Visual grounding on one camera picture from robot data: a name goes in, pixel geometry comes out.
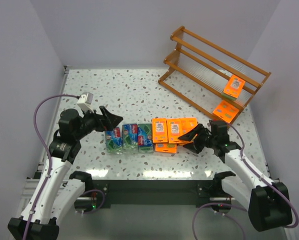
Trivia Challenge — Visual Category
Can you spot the orange sponge box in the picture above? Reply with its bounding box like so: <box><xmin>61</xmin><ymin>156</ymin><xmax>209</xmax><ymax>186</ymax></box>
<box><xmin>166</xmin><ymin>118</ymin><xmax>183</xmax><ymax>144</ymax></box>
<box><xmin>152</xmin><ymin>118</ymin><xmax>168</xmax><ymax>144</ymax></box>
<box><xmin>212</xmin><ymin>100</ymin><xmax>240</xmax><ymax>124</ymax></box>
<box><xmin>221</xmin><ymin>74</ymin><xmax>246</xmax><ymax>101</ymax></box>

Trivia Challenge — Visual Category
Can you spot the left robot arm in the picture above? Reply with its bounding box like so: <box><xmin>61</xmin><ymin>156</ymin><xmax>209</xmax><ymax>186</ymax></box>
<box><xmin>7</xmin><ymin>106</ymin><xmax>123</xmax><ymax>240</ymax></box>

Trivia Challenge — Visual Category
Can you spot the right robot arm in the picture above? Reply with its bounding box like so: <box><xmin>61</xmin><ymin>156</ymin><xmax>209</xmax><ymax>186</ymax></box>
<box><xmin>179</xmin><ymin>120</ymin><xmax>297</xmax><ymax>232</ymax></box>

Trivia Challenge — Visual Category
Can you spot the wooden shelf rack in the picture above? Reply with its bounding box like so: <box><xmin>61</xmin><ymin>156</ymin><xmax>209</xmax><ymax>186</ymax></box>
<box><xmin>158</xmin><ymin>26</ymin><xmax>271</xmax><ymax>124</ymax></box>

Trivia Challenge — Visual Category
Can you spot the orange box under right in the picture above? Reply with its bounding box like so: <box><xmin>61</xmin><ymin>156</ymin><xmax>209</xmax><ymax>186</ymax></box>
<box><xmin>180</xmin><ymin>117</ymin><xmax>198</xmax><ymax>136</ymax></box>

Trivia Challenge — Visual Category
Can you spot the orange box under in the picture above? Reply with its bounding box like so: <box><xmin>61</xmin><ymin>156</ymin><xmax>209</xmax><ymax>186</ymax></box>
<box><xmin>180</xmin><ymin>117</ymin><xmax>198</xmax><ymax>136</ymax></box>
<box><xmin>155</xmin><ymin>143</ymin><xmax>177</xmax><ymax>154</ymax></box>

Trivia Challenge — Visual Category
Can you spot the blue sponge pack left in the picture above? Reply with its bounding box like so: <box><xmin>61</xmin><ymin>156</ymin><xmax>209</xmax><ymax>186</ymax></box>
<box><xmin>105</xmin><ymin>127</ymin><xmax>123</xmax><ymax>154</ymax></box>

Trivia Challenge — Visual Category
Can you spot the blue sponge pack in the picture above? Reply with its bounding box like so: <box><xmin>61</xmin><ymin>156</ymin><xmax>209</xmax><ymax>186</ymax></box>
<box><xmin>122</xmin><ymin>123</ymin><xmax>138</xmax><ymax>153</ymax></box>
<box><xmin>105</xmin><ymin>127</ymin><xmax>123</xmax><ymax>154</ymax></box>

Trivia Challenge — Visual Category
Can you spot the blue sponge pack middle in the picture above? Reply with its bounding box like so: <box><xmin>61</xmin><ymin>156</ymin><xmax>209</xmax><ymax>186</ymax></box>
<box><xmin>122</xmin><ymin>123</ymin><xmax>138</xmax><ymax>153</ymax></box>

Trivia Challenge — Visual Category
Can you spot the green sponge pack right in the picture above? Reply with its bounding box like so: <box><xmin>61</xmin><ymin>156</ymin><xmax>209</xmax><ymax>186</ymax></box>
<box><xmin>137</xmin><ymin>123</ymin><xmax>154</xmax><ymax>153</ymax></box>

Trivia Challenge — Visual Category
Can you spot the orange box under left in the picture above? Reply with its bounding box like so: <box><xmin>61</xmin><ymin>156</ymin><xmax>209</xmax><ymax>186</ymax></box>
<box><xmin>155</xmin><ymin>143</ymin><xmax>177</xmax><ymax>154</ymax></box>

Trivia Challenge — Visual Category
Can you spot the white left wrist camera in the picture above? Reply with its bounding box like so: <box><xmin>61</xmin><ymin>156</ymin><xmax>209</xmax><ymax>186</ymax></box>
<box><xmin>76</xmin><ymin>92</ymin><xmax>94</xmax><ymax>113</ymax></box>

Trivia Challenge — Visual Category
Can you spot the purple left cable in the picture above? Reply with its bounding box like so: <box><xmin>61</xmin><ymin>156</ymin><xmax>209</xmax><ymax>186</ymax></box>
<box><xmin>21</xmin><ymin>93</ymin><xmax>107</xmax><ymax>240</ymax></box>

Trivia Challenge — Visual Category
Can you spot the black table base frame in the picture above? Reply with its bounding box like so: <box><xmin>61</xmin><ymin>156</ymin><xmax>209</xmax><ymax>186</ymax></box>
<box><xmin>74</xmin><ymin>178</ymin><xmax>233</xmax><ymax>210</ymax></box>

